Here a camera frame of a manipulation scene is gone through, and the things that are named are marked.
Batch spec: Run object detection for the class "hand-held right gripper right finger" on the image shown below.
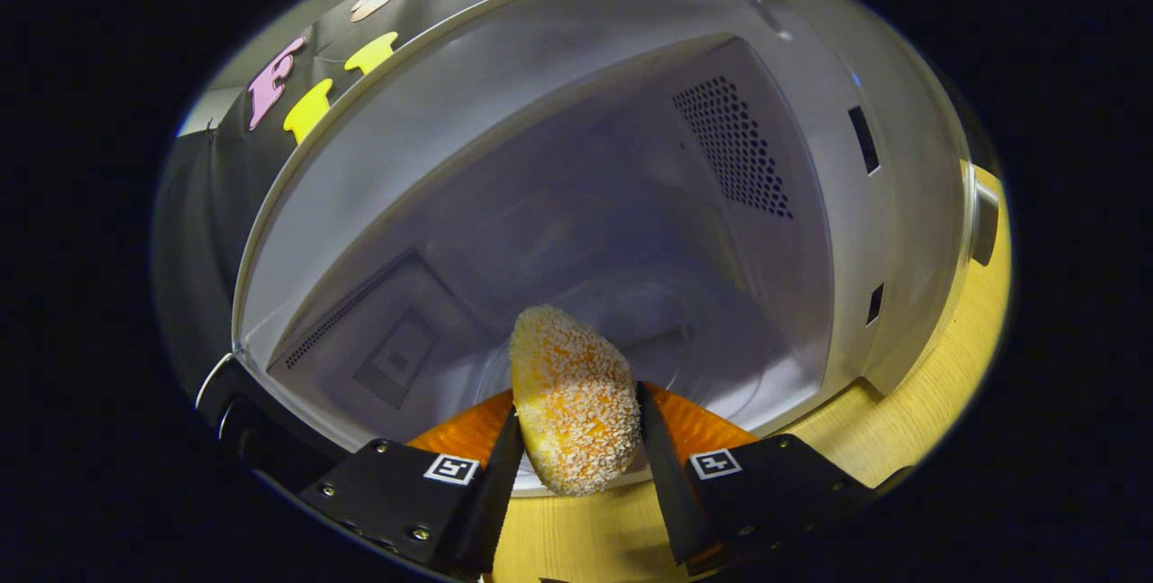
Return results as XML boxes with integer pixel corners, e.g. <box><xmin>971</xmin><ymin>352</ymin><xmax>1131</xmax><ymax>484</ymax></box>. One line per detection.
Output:
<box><xmin>635</xmin><ymin>381</ymin><xmax>876</xmax><ymax>577</ymax></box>

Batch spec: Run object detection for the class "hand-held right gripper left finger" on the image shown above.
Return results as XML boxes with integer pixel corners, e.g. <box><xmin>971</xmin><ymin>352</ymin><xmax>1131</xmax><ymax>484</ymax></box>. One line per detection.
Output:
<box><xmin>300</xmin><ymin>390</ymin><xmax>526</xmax><ymax>577</ymax></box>

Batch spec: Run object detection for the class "breaded oval bun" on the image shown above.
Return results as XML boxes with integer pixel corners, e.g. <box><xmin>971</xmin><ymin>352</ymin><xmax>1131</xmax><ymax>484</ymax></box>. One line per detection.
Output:
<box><xmin>508</xmin><ymin>304</ymin><xmax>643</xmax><ymax>498</ymax></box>

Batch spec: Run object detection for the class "white microwave oven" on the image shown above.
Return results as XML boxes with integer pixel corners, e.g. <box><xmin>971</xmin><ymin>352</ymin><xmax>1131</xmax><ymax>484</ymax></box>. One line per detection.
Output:
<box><xmin>194</xmin><ymin>0</ymin><xmax>1003</xmax><ymax>498</ymax></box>

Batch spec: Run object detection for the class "black backdrop cloth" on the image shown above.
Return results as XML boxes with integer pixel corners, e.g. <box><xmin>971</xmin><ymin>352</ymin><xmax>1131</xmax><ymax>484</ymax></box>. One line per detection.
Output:
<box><xmin>153</xmin><ymin>0</ymin><xmax>785</xmax><ymax>386</ymax></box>

